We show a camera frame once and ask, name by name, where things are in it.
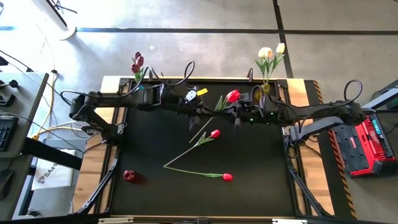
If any red glass vase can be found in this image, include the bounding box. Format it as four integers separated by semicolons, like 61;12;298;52
123;169;137;184

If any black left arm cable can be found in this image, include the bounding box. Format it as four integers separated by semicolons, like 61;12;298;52
60;60;196;106

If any black desk beam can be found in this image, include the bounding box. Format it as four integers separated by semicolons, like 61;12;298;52
21;138;83;170

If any black knob tool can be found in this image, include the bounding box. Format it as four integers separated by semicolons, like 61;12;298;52
0;80;19;90

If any black computer mouse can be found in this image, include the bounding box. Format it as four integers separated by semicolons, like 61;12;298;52
0;169;15;200

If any silver metal bracket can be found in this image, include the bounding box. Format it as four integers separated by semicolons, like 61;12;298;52
272;219;308;224
98;217;134;224

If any black keyboard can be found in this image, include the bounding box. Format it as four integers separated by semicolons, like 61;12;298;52
0;116;19;152

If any black table mat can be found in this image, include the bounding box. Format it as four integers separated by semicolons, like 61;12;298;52
111;80;295;217

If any grey metal beam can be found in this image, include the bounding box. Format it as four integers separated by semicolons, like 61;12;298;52
362;79;398;110

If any white printed bag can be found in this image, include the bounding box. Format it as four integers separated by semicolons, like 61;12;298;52
30;149;77;191

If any white artificial tulip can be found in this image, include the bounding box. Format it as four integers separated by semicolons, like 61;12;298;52
269;42;286;85
254;47;269;86

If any white round base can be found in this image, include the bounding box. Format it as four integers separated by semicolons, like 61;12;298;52
57;24;77;41

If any black hazard striped strip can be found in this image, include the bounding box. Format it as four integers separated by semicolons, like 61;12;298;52
304;80;358;218

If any red black tool case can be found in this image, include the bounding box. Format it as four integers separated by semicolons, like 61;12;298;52
334;113;398;179

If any grey desk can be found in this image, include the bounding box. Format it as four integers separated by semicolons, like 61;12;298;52
0;72;50;222

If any black flat panel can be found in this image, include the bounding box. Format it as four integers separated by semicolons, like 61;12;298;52
45;0;68;29

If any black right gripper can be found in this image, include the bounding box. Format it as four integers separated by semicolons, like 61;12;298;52
233;101;276;135

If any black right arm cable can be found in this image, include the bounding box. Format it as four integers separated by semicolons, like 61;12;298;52
343;80;364;105

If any black frame post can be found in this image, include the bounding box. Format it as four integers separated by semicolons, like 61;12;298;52
76;157;121;215
285;155;332;218

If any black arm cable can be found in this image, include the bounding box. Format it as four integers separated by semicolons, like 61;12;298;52
60;60;196;106
343;80;364;105

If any yellow glass vase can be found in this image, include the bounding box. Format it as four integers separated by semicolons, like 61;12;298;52
254;83;271;101

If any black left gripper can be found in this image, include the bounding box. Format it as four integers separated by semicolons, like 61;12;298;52
177;93;218;131

